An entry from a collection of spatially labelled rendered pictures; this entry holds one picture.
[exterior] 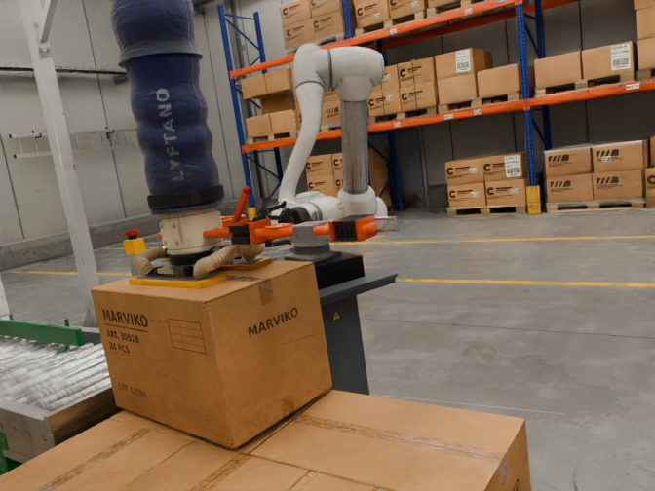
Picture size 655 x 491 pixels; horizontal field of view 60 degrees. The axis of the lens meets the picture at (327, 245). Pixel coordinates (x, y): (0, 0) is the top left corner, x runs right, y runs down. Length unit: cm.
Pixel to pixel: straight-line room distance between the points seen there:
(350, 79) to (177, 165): 72
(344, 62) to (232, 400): 119
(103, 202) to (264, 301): 1114
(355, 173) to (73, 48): 1099
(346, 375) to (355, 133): 100
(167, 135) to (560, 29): 860
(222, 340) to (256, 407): 22
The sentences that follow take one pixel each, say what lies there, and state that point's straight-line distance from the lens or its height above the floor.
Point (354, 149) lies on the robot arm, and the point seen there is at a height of 127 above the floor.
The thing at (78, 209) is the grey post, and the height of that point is 108.
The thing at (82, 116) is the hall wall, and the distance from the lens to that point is 1261.
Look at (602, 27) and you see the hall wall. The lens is 973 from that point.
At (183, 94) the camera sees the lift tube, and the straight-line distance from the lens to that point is 168.
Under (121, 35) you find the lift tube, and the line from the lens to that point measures 173.
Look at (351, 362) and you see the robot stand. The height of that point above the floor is 39.
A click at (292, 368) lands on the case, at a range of 164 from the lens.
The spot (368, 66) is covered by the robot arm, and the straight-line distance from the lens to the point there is 205.
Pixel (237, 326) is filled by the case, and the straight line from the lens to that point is 148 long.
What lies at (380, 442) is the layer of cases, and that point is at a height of 54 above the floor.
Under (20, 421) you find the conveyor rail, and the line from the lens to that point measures 214.
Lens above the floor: 128
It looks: 9 degrees down
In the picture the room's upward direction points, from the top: 8 degrees counter-clockwise
